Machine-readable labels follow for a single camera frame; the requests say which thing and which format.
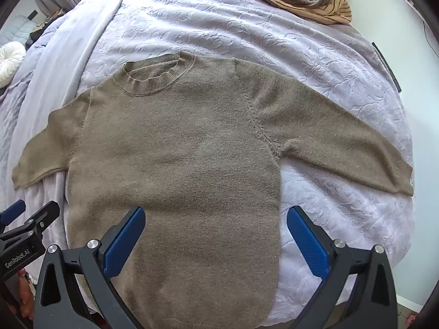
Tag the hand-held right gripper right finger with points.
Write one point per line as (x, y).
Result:
(305, 243)

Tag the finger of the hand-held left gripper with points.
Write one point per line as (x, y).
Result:
(43, 217)
(12, 210)

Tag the lavender embossed bedspread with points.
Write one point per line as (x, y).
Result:
(274, 41)

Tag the round white cushion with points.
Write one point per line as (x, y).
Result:
(8, 63)

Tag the olive brown knit sweater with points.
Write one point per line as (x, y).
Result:
(192, 164)

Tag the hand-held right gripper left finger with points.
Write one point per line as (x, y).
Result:
(125, 240)

